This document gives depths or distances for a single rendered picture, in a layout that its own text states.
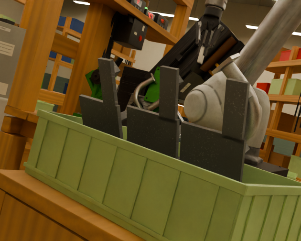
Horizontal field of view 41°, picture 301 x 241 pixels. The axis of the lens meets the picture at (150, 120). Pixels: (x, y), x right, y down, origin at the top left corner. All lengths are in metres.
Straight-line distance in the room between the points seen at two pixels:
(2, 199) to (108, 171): 0.30
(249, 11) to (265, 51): 10.70
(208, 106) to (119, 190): 0.55
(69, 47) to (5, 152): 0.65
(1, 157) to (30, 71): 0.41
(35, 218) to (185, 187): 0.37
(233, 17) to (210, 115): 10.81
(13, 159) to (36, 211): 0.98
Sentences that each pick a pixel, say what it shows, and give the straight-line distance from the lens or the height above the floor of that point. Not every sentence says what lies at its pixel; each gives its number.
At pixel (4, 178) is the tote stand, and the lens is 1.04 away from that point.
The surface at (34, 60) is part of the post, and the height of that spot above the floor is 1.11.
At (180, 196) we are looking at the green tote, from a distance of 0.75.
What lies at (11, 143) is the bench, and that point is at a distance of 1.87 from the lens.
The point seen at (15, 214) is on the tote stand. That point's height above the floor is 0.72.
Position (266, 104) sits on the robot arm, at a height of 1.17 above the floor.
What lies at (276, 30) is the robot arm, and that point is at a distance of 1.31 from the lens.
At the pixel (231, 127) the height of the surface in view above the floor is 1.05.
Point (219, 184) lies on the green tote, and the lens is 0.71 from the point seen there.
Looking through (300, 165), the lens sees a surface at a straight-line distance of 4.75.
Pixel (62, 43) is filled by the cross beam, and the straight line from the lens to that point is 2.10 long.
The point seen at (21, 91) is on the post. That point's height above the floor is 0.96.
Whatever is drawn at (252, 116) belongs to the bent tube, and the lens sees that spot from 0.83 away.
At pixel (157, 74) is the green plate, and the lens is 2.22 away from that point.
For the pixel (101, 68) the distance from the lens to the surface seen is 1.00.
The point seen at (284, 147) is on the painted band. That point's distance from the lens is 11.06.
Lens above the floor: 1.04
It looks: 2 degrees down
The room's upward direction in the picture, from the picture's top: 15 degrees clockwise
